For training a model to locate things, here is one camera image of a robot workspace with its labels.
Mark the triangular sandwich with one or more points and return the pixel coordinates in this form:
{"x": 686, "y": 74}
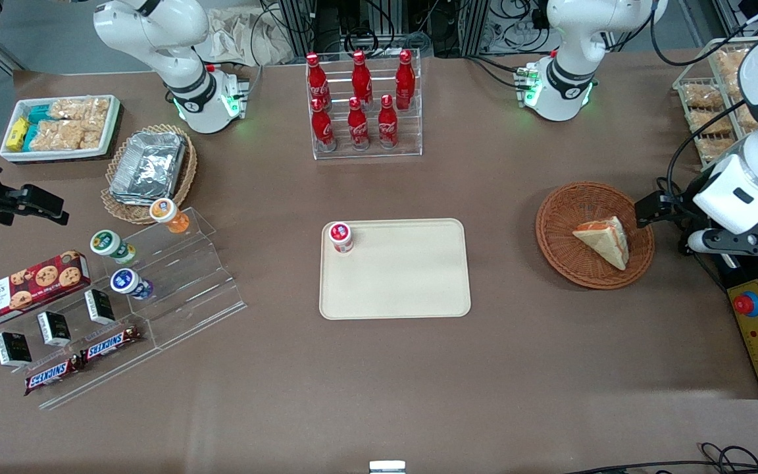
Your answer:
{"x": 606, "y": 240}

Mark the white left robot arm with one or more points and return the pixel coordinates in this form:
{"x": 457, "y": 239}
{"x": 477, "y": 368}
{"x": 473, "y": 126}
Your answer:
{"x": 570, "y": 72}

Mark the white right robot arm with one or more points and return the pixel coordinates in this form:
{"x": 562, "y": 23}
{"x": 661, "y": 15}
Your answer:
{"x": 181, "y": 66}

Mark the brown round wicker basket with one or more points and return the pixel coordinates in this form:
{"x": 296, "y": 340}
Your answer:
{"x": 563, "y": 243}

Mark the white rectangular snack tray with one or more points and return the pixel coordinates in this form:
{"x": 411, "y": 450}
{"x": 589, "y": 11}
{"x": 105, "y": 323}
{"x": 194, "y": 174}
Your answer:
{"x": 110, "y": 131}

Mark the light tan wicker basket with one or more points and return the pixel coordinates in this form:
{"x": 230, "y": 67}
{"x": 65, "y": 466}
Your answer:
{"x": 185, "y": 178}

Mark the beige plastic tray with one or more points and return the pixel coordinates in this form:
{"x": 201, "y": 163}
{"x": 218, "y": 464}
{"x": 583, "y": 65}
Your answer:
{"x": 405, "y": 276}

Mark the red emergency stop button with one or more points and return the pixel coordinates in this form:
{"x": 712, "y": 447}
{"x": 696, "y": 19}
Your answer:
{"x": 747, "y": 304}

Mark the yellow snack packet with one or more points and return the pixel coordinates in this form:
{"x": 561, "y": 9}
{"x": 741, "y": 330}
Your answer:
{"x": 17, "y": 133}

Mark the teal snack packet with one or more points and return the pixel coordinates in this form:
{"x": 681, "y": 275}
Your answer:
{"x": 40, "y": 114}
{"x": 30, "y": 137}

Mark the green lid gum bottle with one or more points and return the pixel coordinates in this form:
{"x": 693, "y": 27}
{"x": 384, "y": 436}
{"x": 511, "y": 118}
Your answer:
{"x": 106, "y": 242}

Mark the clear rice cracker packet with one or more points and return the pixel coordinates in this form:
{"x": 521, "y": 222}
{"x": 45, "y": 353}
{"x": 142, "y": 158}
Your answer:
{"x": 79, "y": 108}
{"x": 66, "y": 135}

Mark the red Walkers cookie box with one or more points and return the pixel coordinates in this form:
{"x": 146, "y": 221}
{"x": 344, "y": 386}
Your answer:
{"x": 24, "y": 289}

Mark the clear pastry packet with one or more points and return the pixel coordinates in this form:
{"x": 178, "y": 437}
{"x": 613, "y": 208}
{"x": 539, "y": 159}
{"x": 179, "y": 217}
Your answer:
{"x": 703, "y": 95}
{"x": 711, "y": 122}
{"x": 731, "y": 66}
{"x": 714, "y": 148}

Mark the stack of foil trays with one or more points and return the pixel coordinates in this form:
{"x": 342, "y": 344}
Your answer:
{"x": 149, "y": 168}

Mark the blue lid gum bottle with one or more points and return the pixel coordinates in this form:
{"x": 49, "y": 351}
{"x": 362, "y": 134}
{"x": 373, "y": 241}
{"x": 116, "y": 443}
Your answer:
{"x": 126, "y": 282}

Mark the small black white box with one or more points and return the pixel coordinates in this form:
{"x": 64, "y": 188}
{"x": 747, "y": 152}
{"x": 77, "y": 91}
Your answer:
{"x": 14, "y": 349}
{"x": 100, "y": 306}
{"x": 54, "y": 328}

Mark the orange lid gum bottle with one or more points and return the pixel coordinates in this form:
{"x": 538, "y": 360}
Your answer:
{"x": 165, "y": 212}

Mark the Snickers chocolate bar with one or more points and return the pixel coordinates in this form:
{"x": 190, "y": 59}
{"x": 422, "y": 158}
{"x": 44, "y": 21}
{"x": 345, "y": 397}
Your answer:
{"x": 50, "y": 375}
{"x": 109, "y": 344}

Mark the clear acrylic step stand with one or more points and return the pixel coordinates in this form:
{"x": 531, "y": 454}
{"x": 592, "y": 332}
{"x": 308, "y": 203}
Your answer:
{"x": 188, "y": 289}

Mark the clear acrylic bottle rack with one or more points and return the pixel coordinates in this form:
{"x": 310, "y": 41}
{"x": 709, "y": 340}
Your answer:
{"x": 412, "y": 135}

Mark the beige crumpled cloth bag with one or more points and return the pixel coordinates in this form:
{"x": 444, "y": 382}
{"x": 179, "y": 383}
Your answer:
{"x": 247, "y": 36}

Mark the red cola bottle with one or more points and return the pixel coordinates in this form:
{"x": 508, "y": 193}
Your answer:
{"x": 360, "y": 79}
{"x": 323, "y": 128}
{"x": 387, "y": 126}
{"x": 316, "y": 79}
{"x": 404, "y": 82}
{"x": 358, "y": 128}

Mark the red lid gum bottle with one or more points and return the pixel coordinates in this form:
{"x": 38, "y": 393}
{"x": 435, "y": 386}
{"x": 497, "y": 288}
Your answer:
{"x": 341, "y": 237}

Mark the black aluminium frame rack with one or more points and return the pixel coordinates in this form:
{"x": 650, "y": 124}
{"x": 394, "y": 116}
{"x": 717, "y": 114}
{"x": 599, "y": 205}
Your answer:
{"x": 297, "y": 26}

